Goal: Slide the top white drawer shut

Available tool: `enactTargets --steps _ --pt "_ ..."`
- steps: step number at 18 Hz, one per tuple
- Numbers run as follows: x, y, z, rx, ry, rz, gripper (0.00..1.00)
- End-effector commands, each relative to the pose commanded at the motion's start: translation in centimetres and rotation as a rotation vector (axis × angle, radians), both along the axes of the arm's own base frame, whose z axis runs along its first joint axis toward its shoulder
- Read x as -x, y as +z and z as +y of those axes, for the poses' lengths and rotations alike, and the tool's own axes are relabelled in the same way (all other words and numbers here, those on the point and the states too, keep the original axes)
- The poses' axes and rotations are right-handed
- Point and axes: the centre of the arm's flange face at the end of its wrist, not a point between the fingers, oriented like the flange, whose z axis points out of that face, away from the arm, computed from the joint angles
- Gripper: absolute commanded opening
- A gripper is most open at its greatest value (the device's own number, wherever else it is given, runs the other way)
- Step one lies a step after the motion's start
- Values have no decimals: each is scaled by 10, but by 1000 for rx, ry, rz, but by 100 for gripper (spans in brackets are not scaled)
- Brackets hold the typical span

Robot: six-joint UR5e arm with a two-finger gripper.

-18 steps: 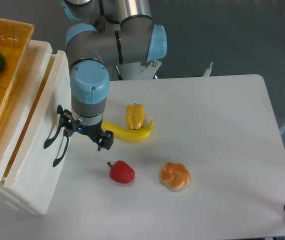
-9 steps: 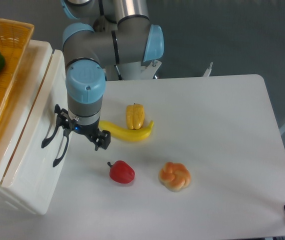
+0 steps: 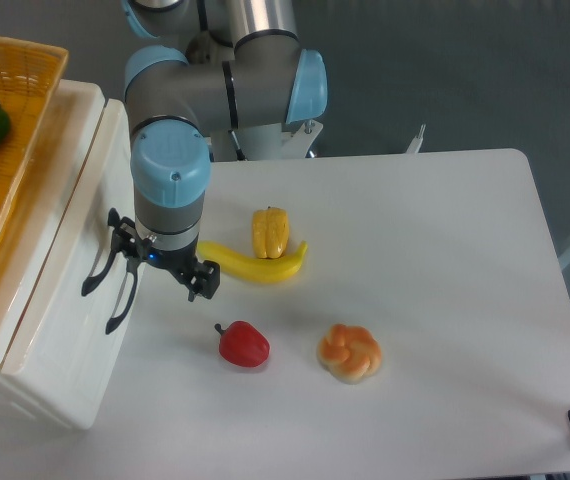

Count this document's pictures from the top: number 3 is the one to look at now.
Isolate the yellow bell pepper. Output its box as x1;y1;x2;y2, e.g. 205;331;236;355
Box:
252;207;290;259

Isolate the yellow banana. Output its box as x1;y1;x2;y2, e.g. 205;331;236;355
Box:
197;241;308;284

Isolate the black lower drawer handle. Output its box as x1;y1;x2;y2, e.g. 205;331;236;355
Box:
104;268;139;335

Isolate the red bell pepper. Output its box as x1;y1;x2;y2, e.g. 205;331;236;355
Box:
214;321;270;368

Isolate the knotted bread roll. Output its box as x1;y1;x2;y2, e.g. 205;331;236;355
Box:
316;324;383;384

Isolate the black drawer handle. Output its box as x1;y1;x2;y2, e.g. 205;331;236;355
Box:
104;268;139;335
80;234;121;297

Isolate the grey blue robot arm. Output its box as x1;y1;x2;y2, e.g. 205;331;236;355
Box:
108;1;328;298

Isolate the white drawer cabinet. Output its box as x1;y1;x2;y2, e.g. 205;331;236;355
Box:
0;78;107;431

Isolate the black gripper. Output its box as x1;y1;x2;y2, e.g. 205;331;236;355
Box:
107;208;221;302

